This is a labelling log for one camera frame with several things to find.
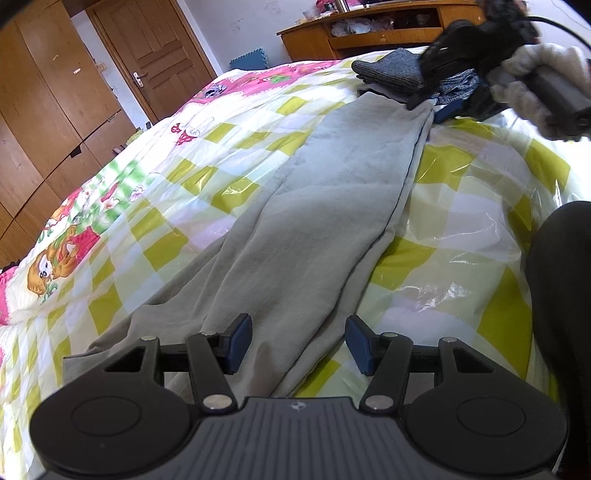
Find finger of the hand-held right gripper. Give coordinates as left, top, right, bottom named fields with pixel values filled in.
left=433, top=75, right=509, bottom=125
left=406, top=19, right=491, bottom=112

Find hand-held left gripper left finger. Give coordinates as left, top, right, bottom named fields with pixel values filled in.
left=88, top=314, right=253, bottom=413

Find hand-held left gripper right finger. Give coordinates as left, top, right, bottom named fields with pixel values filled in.
left=345, top=315, right=509, bottom=413

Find grey pants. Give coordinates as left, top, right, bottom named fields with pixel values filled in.
left=62, top=95, right=437, bottom=402

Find person's right hand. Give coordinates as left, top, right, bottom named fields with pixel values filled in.
left=488, top=45, right=591, bottom=140

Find blue plaid folded garment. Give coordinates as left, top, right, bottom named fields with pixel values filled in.
left=433, top=68, right=482, bottom=105

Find dark grey knit folded garment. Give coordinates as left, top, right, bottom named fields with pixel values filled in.
left=351, top=48, right=433, bottom=94

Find checked plastic sheet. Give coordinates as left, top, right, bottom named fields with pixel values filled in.
left=0, top=58, right=591, bottom=472

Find wooden desk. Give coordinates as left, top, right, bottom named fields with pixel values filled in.
left=276, top=0, right=490, bottom=64

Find cartoon printed quilt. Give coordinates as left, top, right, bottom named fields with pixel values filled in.
left=0, top=59, right=361, bottom=326

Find blue foam mat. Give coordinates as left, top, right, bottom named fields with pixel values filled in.
left=229, top=48, right=269, bottom=71

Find person's dark trouser leg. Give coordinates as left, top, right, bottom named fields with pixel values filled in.
left=521, top=200, right=591, bottom=480

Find wooden door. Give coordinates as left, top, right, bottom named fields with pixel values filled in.
left=87, top=0, right=219, bottom=126

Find wooden wardrobe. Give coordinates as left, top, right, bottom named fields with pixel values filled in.
left=0, top=0, right=139, bottom=273

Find black cable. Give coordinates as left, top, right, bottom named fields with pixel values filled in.
left=526, top=15, right=591, bottom=48

